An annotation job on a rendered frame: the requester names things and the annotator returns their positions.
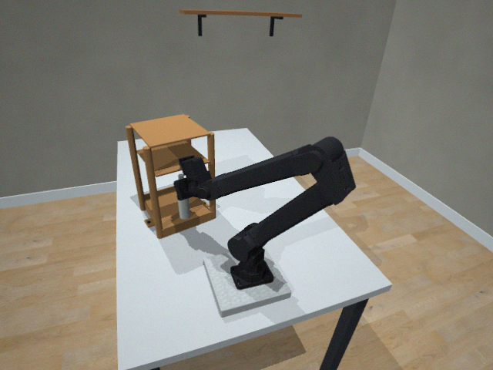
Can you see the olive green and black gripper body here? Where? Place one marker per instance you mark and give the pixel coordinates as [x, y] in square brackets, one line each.
[181, 194]

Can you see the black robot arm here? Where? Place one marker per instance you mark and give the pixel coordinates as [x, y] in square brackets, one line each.
[333, 175]

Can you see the grey bottle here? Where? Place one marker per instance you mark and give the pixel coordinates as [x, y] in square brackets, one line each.
[184, 212]

